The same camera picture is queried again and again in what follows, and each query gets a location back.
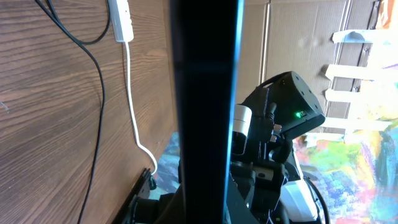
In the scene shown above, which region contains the white power strip cord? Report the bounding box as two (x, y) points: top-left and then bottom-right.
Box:
(124, 42), (159, 177)

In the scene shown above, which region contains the white power strip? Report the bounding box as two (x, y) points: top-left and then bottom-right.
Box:
(108, 0), (134, 42)

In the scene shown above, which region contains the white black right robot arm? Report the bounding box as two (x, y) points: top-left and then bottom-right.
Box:
(133, 72), (330, 224)

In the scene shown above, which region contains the Samsung Galaxy smartphone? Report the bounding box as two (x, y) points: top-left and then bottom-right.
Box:
(170, 0), (244, 223)

